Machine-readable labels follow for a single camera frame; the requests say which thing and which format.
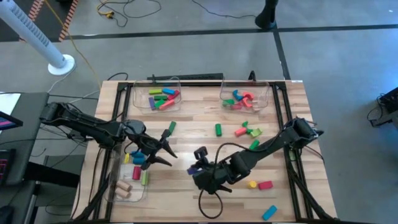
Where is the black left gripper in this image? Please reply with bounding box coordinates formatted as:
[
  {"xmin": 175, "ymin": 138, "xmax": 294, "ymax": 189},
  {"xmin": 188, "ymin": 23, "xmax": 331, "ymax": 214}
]
[{"xmin": 132, "ymin": 133, "xmax": 178, "ymax": 171}]

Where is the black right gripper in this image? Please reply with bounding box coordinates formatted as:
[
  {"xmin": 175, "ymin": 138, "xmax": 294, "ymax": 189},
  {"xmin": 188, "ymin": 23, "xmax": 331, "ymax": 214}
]
[{"xmin": 192, "ymin": 160, "xmax": 243, "ymax": 195}]

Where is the red wooden plank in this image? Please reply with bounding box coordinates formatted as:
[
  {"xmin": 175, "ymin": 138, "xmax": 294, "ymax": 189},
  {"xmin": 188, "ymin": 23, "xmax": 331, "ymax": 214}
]
[{"xmin": 159, "ymin": 99, "xmax": 175, "ymax": 111}]

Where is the clear plastic bin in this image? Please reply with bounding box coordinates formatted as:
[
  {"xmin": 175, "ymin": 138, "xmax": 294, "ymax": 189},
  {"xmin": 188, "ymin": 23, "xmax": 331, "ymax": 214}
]
[
  {"xmin": 132, "ymin": 77, "xmax": 182, "ymax": 112},
  {"xmin": 219, "ymin": 80, "xmax": 271, "ymax": 113},
  {"xmin": 104, "ymin": 144, "xmax": 149, "ymax": 203}
]

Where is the blue wooden block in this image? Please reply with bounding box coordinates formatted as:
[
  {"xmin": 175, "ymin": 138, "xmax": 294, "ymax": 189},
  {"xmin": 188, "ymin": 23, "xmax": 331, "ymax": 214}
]
[{"xmin": 261, "ymin": 204, "xmax": 278, "ymax": 222}]

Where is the black bar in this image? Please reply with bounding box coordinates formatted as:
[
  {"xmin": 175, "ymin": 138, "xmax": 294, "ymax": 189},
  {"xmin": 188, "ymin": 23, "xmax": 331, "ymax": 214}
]
[{"xmin": 147, "ymin": 73, "xmax": 224, "ymax": 81}]

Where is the black side desk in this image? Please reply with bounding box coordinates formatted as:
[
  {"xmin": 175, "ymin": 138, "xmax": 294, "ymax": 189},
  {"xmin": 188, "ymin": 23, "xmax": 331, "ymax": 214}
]
[{"xmin": 0, "ymin": 91, "xmax": 50, "ymax": 224}]

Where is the black keyboard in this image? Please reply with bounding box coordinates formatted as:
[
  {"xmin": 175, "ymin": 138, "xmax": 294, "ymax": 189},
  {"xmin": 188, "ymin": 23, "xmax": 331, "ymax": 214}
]
[{"xmin": 0, "ymin": 149, "xmax": 15, "ymax": 187}]

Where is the tablet with pink screen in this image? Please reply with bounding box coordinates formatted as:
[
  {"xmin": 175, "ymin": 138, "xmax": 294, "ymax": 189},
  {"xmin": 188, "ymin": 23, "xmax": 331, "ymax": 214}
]
[{"xmin": 0, "ymin": 110, "xmax": 24, "ymax": 131}]

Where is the black mat with striped edge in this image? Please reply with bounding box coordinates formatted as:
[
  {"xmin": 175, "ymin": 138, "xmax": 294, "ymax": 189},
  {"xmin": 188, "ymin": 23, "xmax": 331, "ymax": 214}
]
[{"xmin": 0, "ymin": 0, "xmax": 78, "ymax": 43}]

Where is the white tower fan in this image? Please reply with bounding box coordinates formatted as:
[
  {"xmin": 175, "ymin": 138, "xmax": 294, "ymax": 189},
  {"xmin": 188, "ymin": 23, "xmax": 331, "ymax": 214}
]
[{"xmin": 0, "ymin": 0, "xmax": 76, "ymax": 77}]

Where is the black equipment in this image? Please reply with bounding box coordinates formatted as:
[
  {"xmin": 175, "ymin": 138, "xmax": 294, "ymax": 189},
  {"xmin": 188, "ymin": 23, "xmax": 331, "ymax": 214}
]
[{"xmin": 366, "ymin": 86, "xmax": 398, "ymax": 131}]

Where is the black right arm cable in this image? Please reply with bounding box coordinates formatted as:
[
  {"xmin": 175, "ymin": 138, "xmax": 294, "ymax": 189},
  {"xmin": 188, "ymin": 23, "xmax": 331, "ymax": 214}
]
[{"xmin": 213, "ymin": 142, "xmax": 249, "ymax": 169}]

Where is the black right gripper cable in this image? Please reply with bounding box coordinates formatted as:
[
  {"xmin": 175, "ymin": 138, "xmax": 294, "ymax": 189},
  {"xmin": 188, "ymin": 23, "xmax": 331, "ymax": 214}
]
[{"xmin": 198, "ymin": 186, "xmax": 224, "ymax": 220}]

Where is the black table frame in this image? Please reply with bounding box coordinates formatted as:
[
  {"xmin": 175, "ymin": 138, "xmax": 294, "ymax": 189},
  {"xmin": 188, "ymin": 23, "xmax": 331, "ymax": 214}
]
[{"xmin": 73, "ymin": 80, "xmax": 343, "ymax": 224}]

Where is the yellow cable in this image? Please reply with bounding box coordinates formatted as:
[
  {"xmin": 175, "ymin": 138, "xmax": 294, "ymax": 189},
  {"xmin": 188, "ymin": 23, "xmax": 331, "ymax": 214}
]
[{"xmin": 43, "ymin": 0, "xmax": 103, "ymax": 91}]

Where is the black floor cable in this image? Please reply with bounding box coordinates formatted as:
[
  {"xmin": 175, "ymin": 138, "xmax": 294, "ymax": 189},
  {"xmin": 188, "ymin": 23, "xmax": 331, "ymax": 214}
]
[
  {"xmin": 191, "ymin": 0, "xmax": 259, "ymax": 19},
  {"xmin": 96, "ymin": 0, "xmax": 162, "ymax": 28}
]

